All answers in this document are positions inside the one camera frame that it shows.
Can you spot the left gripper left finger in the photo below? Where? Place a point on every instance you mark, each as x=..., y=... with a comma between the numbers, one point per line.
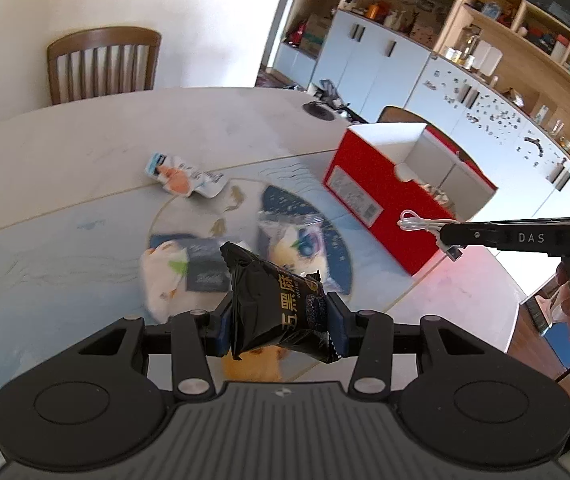
x=195, y=335

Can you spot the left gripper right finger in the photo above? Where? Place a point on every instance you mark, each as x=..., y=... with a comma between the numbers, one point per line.
x=367, y=335

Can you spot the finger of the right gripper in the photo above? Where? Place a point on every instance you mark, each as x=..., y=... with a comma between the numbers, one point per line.
x=466, y=234

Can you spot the black foil snack packet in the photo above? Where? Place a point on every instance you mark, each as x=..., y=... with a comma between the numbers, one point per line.
x=274, y=307

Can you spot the clear cream bun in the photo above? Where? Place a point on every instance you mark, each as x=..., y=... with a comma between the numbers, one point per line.
x=295, y=242

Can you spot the silver foil snack packet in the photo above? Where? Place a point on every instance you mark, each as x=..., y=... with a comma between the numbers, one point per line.
x=440, y=197

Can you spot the white green tissue packet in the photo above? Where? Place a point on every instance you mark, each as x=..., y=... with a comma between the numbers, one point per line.
x=181, y=275

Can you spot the red and white cardboard box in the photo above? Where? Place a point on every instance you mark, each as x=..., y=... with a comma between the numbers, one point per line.
x=377, y=173

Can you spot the round blue patterned mat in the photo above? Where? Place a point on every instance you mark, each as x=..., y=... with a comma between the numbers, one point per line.
x=232, y=216

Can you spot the brown wooden chair by box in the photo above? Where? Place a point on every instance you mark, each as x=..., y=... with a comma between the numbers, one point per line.
x=399, y=114

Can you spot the white orange snack wrapper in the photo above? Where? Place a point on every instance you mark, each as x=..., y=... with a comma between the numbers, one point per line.
x=181, y=178

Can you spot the grey phone stand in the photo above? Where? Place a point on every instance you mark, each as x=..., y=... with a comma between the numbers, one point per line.
x=327, y=103

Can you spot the wooden shelf unit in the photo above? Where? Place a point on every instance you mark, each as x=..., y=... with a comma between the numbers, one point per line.
x=520, y=48

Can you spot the brown wooden chair far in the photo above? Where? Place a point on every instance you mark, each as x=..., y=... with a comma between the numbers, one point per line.
x=101, y=62

